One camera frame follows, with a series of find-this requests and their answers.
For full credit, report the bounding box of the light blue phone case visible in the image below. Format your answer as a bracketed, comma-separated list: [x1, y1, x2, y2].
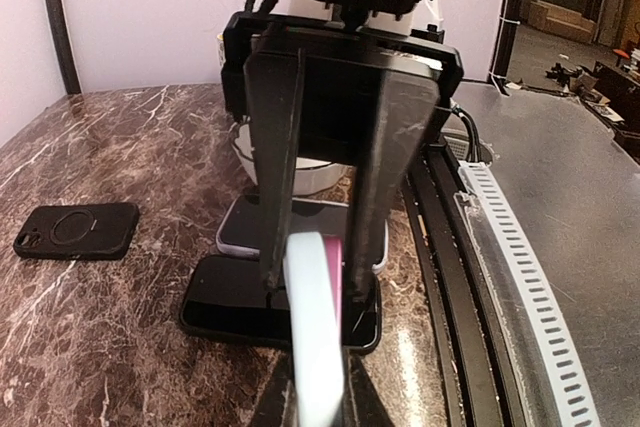
[283, 232, 344, 426]

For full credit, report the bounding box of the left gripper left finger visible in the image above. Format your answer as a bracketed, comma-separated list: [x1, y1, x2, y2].
[252, 361, 298, 427]

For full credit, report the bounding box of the black front rail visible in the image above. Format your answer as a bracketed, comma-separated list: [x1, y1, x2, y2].
[402, 140, 526, 426]

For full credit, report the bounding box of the left black frame post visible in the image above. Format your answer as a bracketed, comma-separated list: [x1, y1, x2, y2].
[45, 0, 82, 95]

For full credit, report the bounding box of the patterned white mug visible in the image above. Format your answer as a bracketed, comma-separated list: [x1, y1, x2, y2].
[216, 33, 226, 69]

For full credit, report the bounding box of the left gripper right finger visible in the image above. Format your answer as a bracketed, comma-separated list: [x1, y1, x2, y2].
[342, 354, 393, 426]

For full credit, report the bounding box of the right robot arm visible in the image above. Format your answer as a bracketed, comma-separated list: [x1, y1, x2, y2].
[221, 0, 463, 296]

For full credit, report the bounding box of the black magsafe phone case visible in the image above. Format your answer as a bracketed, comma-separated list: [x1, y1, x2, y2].
[13, 202, 140, 261]

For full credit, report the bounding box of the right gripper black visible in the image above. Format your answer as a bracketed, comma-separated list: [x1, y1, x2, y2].
[222, 12, 463, 299]

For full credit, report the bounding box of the white cable duct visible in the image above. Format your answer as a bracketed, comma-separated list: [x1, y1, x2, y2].
[455, 161, 600, 426]

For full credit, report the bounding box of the white scalloped dish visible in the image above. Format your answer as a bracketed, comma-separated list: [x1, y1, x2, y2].
[232, 122, 347, 196]

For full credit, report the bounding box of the lavender phone case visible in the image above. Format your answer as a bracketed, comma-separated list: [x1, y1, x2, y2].
[214, 194, 390, 276]

